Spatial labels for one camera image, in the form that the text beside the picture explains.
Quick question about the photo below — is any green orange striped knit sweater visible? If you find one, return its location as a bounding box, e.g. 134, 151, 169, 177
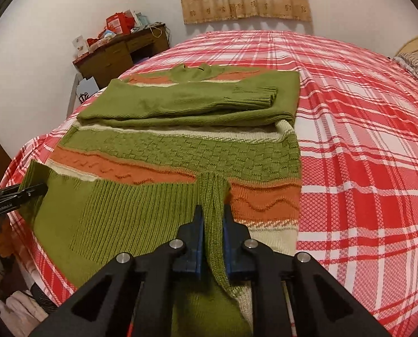
19, 64, 302, 336

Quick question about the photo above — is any white cloth on floor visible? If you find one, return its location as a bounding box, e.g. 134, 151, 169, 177
0, 291, 48, 336

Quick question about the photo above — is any white paper shopping bag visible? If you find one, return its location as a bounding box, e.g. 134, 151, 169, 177
76, 77, 99, 104

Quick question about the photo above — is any red plaid bed sheet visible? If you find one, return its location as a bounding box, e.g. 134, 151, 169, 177
1, 31, 418, 336

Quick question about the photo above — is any dark wooden desk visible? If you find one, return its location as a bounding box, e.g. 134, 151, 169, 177
73, 23, 170, 88

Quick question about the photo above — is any white greeting card box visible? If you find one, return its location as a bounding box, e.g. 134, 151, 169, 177
73, 36, 89, 58

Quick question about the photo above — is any red gift box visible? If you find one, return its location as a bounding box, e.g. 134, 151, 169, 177
106, 12, 135, 35

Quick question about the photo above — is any cream wooden headboard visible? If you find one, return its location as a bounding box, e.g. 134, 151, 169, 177
395, 33, 418, 57

